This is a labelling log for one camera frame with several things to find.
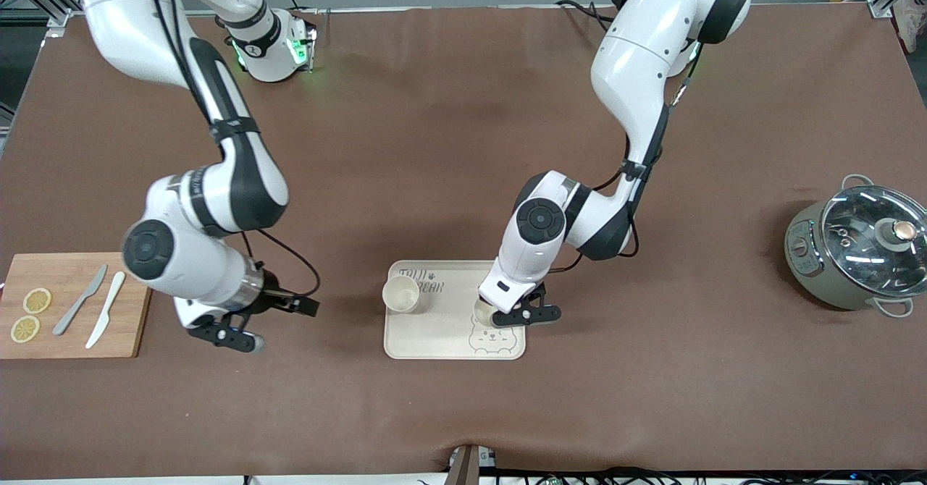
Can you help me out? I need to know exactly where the cream bear print tray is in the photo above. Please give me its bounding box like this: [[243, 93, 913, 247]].
[[383, 260, 526, 360]]

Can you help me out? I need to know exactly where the white plastic knife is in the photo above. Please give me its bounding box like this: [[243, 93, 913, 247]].
[[85, 271, 127, 350]]

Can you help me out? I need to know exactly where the grey plastic knife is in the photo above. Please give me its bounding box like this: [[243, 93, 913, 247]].
[[52, 264, 109, 337]]

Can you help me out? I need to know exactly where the bamboo cutting board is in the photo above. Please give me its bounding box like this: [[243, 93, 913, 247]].
[[0, 252, 154, 360]]

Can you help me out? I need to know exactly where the brown table mat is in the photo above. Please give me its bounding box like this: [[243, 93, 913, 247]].
[[0, 4, 927, 480]]

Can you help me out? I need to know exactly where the grey electric cooking pot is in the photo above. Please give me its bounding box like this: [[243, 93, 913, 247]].
[[784, 174, 927, 319]]

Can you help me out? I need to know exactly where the glass pot lid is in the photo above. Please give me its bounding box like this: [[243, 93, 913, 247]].
[[822, 185, 927, 298]]

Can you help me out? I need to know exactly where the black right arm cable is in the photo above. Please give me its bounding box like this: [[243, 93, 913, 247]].
[[145, 0, 322, 299]]

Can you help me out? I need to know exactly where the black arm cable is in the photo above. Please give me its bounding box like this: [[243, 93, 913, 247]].
[[547, 36, 707, 276], [145, 0, 322, 299]]

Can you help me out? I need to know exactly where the camera stand post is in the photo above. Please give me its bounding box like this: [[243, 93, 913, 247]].
[[445, 443, 497, 485]]

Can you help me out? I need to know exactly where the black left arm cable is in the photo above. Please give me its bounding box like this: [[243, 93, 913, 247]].
[[547, 36, 707, 276]]

